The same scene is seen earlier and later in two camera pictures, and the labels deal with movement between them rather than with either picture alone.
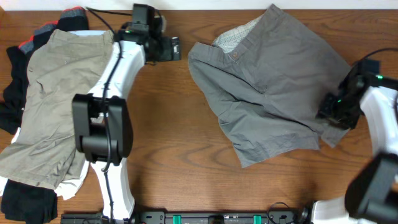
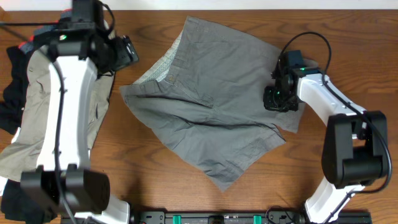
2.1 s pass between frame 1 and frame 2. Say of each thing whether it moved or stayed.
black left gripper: moved
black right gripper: moved
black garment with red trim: stayed
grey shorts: moved
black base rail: stayed
